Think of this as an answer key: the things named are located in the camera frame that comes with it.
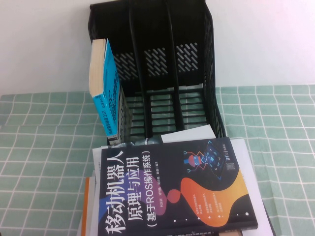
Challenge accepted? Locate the blue and grey DTC book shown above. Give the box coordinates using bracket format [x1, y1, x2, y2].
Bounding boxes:
[89, 38, 127, 147]

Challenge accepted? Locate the black plastic book holder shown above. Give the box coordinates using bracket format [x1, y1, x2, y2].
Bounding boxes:
[88, 0, 227, 148]

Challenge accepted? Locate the orange-edged book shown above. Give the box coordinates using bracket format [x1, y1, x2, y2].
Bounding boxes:
[81, 177, 91, 236]

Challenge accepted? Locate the tan book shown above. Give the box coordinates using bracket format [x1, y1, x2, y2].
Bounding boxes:
[218, 228, 244, 236]

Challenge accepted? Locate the large white book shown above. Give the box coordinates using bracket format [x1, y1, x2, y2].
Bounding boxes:
[230, 138, 275, 236]

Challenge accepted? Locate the dark robot textbook orange swirl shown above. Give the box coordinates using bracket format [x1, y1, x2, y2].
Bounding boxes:
[97, 137, 259, 236]

